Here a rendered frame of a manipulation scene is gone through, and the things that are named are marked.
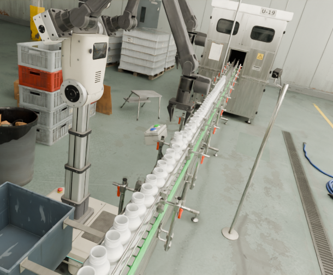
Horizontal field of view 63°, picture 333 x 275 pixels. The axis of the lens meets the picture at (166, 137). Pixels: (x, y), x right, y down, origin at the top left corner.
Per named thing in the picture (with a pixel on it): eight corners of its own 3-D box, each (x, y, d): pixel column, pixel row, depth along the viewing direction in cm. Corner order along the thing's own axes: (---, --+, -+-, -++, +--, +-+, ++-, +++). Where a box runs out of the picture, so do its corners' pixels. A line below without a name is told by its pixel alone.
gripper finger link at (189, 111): (187, 129, 115) (192, 108, 111) (171, 124, 117) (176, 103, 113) (190, 124, 121) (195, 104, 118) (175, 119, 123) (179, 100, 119)
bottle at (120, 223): (102, 273, 74) (108, 227, 67) (105, 255, 79) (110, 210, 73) (124, 273, 75) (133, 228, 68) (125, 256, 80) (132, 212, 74)
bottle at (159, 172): (155, 201, 107) (164, 165, 100) (161, 210, 102) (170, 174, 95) (141, 202, 104) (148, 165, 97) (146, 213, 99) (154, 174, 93)
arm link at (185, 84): (182, 72, 114) (179, 74, 109) (198, 76, 112) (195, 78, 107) (179, 88, 117) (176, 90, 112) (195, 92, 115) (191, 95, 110)
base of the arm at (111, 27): (100, 15, 156) (107, 36, 159) (112, 10, 153) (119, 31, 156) (107, 16, 164) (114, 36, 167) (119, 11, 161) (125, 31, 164)
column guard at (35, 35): (38, 41, 943) (37, 6, 899) (28, 39, 951) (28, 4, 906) (46, 41, 978) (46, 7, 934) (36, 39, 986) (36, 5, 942)
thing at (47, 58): (52, 72, 286) (52, 51, 278) (16, 64, 290) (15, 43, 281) (78, 65, 342) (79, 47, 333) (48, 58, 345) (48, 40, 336)
